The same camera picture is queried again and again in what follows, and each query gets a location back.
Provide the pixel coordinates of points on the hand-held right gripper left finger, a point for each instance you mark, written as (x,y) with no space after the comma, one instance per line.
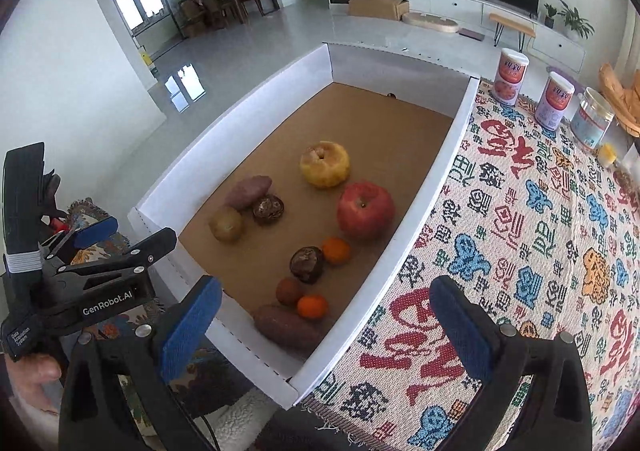
(187,326)

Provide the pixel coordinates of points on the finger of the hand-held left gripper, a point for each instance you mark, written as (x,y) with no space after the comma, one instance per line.
(95,231)
(147,246)

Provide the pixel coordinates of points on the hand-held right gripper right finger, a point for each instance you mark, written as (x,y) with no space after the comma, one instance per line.
(457,323)

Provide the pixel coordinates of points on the brown kiwi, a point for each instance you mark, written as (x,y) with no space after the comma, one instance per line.
(226,224)

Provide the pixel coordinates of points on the sweet potato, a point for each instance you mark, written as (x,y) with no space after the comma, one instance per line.
(287,327)
(248,191)

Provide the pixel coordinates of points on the small red-brown fruit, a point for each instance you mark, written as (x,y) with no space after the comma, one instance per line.
(289,292)

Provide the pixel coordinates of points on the dark wrinkled passion fruit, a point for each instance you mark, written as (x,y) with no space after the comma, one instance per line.
(306,264)
(268,209)

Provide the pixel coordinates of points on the tangerine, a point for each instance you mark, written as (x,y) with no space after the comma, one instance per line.
(335,251)
(312,307)

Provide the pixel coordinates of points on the white cardboard box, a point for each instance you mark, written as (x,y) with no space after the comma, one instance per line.
(425,191)

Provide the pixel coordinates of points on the red apple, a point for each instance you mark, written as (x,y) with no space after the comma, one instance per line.
(365,210)

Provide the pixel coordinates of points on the yellow apple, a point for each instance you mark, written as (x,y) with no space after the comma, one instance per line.
(325,164)

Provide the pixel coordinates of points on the person's left hand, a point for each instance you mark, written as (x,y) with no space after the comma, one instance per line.
(30,373)

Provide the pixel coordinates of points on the printed woven blanket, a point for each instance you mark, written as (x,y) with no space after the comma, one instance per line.
(500,241)

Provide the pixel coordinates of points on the white fleece cloth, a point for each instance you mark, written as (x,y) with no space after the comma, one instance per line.
(240,411)

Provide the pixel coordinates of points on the small yellow jar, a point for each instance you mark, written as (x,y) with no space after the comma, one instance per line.
(606,155)

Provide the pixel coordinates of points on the pink labelled can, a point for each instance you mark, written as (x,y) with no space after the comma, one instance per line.
(510,77)
(552,100)

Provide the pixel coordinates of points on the glass jar with gold lid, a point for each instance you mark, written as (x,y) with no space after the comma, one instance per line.
(591,120)

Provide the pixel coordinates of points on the orange lounge chair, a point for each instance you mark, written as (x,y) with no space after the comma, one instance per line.
(620,96)

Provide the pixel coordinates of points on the dark floor mat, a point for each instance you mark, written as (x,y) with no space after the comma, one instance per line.
(471,34)

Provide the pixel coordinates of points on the oval wooden cat scratcher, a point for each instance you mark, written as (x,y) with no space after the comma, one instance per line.
(430,22)

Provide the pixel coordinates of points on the wooden bench with metal legs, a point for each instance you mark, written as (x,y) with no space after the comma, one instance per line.
(511,26)

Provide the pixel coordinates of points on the small dark potted plant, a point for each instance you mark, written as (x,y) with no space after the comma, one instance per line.
(550,13)

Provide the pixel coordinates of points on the large leafy potted plant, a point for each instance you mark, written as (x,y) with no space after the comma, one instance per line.
(575,21)

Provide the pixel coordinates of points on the brown cardboard box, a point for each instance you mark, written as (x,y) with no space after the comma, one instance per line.
(378,7)

